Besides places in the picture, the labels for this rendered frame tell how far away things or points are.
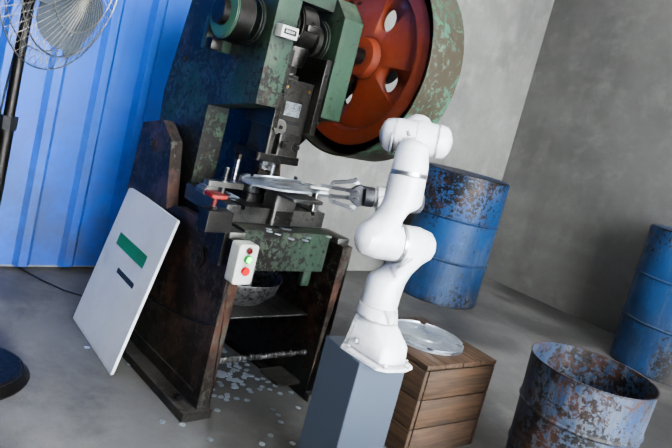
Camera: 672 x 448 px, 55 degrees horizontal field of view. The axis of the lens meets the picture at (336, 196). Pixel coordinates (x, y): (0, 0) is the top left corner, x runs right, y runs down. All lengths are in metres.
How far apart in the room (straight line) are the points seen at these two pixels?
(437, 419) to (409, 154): 1.04
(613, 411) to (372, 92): 1.41
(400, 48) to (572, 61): 3.14
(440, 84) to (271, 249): 0.85
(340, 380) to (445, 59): 1.18
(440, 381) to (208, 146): 1.21
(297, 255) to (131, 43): 1.50
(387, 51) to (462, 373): 1.25
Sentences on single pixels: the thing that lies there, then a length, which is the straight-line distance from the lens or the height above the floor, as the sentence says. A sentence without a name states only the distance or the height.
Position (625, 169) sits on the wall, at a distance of 5.20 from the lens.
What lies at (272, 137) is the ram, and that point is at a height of 0.95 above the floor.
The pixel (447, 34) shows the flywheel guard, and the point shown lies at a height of 1.46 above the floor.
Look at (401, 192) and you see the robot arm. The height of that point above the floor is 0.93.
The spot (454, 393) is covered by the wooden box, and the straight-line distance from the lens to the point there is 2.45.
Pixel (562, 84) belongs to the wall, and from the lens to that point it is 5.55.
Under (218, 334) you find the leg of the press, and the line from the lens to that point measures 2.21.
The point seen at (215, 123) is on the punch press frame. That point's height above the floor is 0.94.
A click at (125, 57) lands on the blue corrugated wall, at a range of 3.35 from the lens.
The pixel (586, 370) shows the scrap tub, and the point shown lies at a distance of 2.63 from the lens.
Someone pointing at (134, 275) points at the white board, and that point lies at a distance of 2.53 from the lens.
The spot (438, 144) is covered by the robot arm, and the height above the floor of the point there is 1.08.
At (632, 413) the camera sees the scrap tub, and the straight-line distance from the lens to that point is 2.30.
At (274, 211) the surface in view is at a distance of 2.31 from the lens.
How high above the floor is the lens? 1.13
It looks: 8 degrees down
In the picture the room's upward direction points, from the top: 14 degrees clockwise
